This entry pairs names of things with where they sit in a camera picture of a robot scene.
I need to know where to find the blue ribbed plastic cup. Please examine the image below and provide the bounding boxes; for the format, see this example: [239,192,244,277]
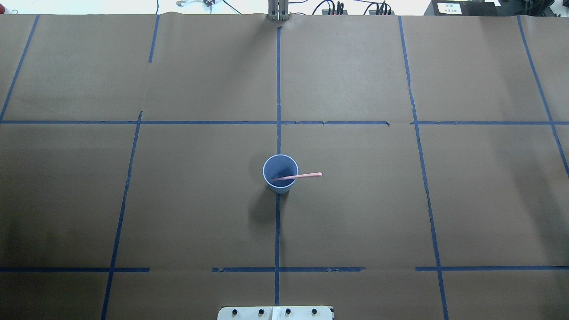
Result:
[262,154,299,195]

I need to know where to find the pink chopstick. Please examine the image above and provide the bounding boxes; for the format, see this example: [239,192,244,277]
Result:
[270,172,323,182]

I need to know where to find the black connector box left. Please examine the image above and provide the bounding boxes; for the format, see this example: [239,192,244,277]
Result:
[317,0,348,16]

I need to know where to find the black connector box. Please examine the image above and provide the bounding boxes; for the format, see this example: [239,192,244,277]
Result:
[317,0,348,16]
[369,1,393,16]

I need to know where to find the black connector box right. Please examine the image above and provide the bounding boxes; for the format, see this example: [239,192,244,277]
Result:
[369,1,393,16]

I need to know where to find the black box with label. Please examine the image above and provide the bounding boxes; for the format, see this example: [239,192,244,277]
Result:
[424,0,500,16]

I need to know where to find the aluminium frame post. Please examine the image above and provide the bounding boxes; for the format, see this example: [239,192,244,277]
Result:
[268,0,290,21]

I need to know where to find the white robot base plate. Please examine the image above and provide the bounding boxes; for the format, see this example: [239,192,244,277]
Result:
[217,305,335,320]

